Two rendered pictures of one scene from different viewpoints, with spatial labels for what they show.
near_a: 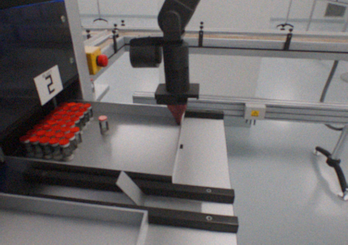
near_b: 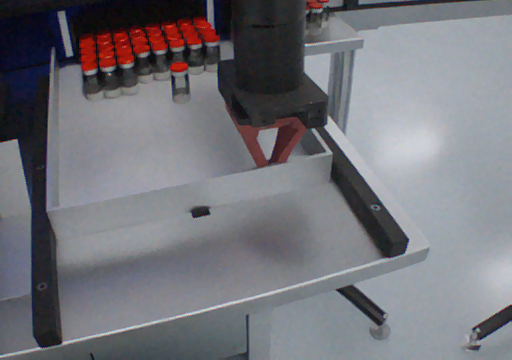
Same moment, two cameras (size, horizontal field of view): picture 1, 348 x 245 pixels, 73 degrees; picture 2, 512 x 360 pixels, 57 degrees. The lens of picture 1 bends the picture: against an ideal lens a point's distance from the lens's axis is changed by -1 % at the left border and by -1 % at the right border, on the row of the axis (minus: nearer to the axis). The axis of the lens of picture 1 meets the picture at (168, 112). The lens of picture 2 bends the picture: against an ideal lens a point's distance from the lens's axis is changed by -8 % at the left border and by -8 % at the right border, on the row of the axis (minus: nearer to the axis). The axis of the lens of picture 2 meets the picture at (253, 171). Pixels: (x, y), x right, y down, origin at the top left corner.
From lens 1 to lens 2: 0.49 m
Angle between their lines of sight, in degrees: 52
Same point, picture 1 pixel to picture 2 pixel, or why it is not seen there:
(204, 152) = (201, 260)
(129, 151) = (141, 148)
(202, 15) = not seen: outside the picture
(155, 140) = (196, 167)
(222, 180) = (108, 317)
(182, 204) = (19, 264)
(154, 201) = (21, 225)
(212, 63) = not seen: outside the picture
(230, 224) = not seen: outside the picture
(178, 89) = (238, 73)
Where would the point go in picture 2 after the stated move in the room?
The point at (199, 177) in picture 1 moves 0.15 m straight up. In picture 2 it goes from (103, 273) to (58, 120)
